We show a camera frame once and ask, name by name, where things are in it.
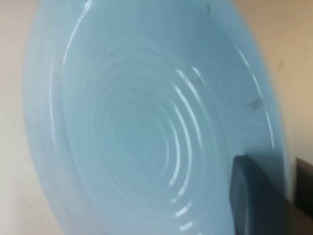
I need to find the light blue plate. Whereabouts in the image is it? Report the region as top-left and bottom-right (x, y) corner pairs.
(21, 0), (295, 235)

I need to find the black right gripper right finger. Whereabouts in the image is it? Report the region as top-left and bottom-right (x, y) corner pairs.
(292, 157), (313, 235)

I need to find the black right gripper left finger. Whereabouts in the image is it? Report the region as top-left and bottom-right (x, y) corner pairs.
(229, 155), (293, 235)

